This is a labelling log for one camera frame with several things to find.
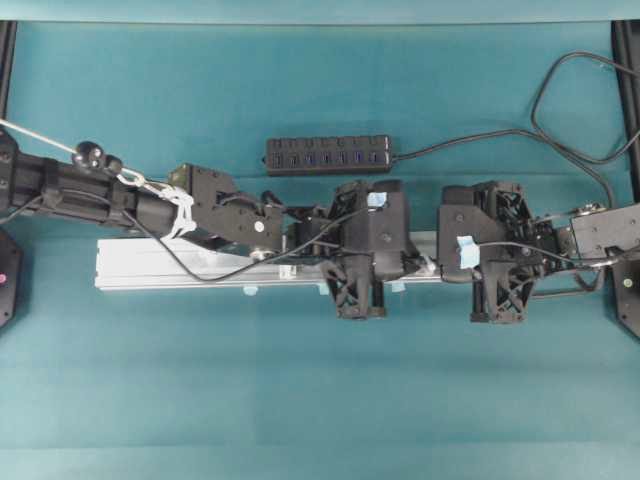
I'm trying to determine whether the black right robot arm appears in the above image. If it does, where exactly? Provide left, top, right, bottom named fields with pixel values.
left=471, top=183, right=639, bottom=332

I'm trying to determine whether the black multi-port USB hub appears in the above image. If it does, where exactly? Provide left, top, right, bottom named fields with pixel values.
left=263, top=135, right=392, bottom=176

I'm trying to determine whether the silver aluminium extrusion rail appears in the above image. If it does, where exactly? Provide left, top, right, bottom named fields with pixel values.
left=93, top=234, right=481, bottom=291

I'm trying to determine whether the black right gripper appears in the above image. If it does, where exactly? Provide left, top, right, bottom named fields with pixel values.
left=471, top=181, right=570, bottom=324

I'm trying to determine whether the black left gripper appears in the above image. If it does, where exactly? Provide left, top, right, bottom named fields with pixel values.
left=287, top=181, right=386, bottom=320

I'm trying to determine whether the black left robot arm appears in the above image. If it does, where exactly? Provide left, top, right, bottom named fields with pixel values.
left=1, top=132, right=402, bottom=320

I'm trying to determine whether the black right frame post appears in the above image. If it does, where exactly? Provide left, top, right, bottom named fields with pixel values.
left=611, top=19, right=639, bottom=202

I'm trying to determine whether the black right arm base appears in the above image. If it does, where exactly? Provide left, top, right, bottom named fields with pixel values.
left=606, top=259, right=639, bottom=340

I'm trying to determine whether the black frame post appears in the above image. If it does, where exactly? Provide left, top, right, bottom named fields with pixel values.
left=611, top=19, right=639, bottom=202
left=0, top=20, right=18, bottom=119

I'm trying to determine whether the black left frame post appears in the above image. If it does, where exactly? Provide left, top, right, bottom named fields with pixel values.
left=0, top=20, right=18, bottom=119

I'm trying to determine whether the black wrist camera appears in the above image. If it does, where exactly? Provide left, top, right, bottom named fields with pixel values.
left=437, top=186, right=481, bottom=283
left=366, top=180, right=419, bottom=281

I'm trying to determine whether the black USB cable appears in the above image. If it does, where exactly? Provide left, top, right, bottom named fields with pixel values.
left=389, top=49, right=640, bottom=301

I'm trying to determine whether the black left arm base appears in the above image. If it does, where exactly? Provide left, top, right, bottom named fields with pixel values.
left=0, top=229, right=23, bottom=327

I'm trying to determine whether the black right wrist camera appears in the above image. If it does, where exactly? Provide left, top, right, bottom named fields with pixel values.
left=437, top=186, right=481, bottom=283

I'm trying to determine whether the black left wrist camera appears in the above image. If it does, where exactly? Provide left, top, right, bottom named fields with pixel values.
left=366, top=180, right=419, bottom=281

